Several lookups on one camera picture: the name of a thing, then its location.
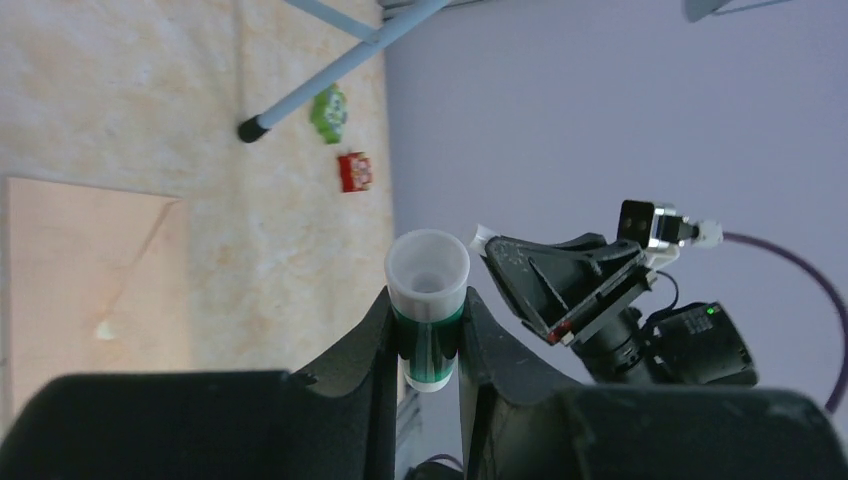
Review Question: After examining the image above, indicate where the white glue stick cap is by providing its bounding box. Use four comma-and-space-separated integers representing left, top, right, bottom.
467, 224, 498, 257

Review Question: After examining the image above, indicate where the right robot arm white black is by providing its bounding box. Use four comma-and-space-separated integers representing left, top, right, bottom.
481, 233, 758, 386

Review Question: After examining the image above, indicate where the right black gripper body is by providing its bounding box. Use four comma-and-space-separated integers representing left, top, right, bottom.
572, 307, 663, 384

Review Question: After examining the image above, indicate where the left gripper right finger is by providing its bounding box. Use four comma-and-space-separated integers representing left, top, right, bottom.
457, 289, 847, 479

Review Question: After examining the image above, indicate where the green white glue stick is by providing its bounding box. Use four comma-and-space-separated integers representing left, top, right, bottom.
384, 229, 470, 393

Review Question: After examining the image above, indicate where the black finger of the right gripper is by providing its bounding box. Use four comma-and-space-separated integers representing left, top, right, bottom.
484, 233, 656, 345

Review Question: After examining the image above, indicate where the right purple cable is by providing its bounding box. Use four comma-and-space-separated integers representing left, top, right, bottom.
722, 231, 848, 415

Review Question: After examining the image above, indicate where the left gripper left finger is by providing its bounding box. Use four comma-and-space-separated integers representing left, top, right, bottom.
1, 292, 397, 479

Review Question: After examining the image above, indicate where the red toy block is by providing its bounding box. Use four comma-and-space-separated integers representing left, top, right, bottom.
336, 152, 373, 193

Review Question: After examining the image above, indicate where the peach envelope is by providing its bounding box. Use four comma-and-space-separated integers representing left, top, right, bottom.
4, 177, 192, 418

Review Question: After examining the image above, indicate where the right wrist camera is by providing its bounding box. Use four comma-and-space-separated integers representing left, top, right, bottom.
617, 200, 724, 271

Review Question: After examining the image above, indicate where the green toy block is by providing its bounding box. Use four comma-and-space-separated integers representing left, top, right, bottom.
310, 84, 348, 145

